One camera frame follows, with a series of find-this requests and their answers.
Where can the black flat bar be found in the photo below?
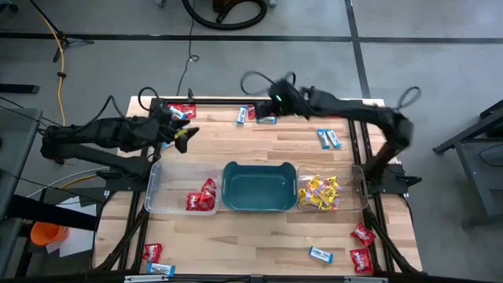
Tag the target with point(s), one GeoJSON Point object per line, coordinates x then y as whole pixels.
{"type": "Point", "coordinates": [19, 89]}

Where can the clear plastic bin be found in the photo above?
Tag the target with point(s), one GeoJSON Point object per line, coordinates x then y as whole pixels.
{"type": "Point", "coordinates": [349, 188]}
{"type": "Point", "coordinates": [169, 184]}

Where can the grey caster wheel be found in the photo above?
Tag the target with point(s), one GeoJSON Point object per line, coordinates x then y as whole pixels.
{"type": "Point", "coordinates": [271, 3]}

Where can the black metal beam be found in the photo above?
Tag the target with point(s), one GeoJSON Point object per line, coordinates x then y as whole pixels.
{"type": "Point", "coordinates": [39, 212]}

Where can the orange bucket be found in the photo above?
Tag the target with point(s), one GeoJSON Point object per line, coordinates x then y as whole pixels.
{"type": "Point", "coordinates": [47, 234]}

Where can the black arched frame bracket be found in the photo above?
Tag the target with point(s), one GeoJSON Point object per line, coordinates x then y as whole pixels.
{"type": "Point", "coordinates": [190, 96]}

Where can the black tripod stand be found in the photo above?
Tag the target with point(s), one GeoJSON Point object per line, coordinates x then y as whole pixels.
{"type": "Point", "coordinates": [64, 38]}

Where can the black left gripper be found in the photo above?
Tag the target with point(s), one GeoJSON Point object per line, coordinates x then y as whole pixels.
{"type": "Point", "coordinates": [163, 129]}

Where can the silver mount bracket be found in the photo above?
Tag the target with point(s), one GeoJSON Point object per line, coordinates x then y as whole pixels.
{"type": "Point", "coordinates": [145, 279]}
{"type": "Point", "coordinates": [365, 280]}

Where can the white blue Hershey's candy bar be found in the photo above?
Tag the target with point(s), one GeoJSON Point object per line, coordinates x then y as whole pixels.
{"type": "Point", "coordinates": [242, 115]}
{"type": "Point", "coordinates": [168, 145]}
{"type": "Point", "coordinates": [334, 138]}
{"type": "Point", "coordinates": [267, 120]}
{"type": "Point", "coordinates": [161, 269]}
{"type": "Point", "coordinates": [321, 255]}
{"type": "Point", "coordinates": [178, 113]}
{"type": "Point", "coordinates": [324, 139]}

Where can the grey desk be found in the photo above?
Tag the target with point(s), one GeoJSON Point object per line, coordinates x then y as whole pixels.
{"type": "Point", "coordinates": [15, 149]}

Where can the red Skittles candy bag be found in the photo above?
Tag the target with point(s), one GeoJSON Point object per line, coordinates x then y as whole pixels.
{"type": "Point", "coordinates": [361, 261]}
{"type": "Point", "coordinates": [251, 112]}
{"type": "Point", "coordinates": [362, 234]}
{"type": "Point", "coordinates": [152, 252]}
{"type": "Point", "coordinates": [192, 201]}
{"type": "Point", "coordinates": [207, 202]}
{"type": "Point", "coordinates": [209, 186]}
{"type": "Point", "coordinates": [189, 111]}

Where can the white paper sheet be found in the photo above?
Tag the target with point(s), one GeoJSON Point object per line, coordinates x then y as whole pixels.
{"type": "Point", "coordinates": [78, 241]}
{"type": "Point", "coordinates": [82, 206]}

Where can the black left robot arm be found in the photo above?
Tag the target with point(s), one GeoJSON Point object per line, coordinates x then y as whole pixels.
{"type": "Point", "coordinates": [98, 133]}

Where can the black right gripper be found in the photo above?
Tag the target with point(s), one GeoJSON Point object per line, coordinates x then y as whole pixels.
{"type": "Point", "coordinates": [287, 100]}

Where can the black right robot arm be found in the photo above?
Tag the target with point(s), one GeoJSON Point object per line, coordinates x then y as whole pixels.
{"type": "Point", "coordinates": [353, 110]}

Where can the teal plastic bin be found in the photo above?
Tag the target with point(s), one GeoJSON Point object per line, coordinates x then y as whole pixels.
{"type": "Point", "coordinates": [259, 188]}

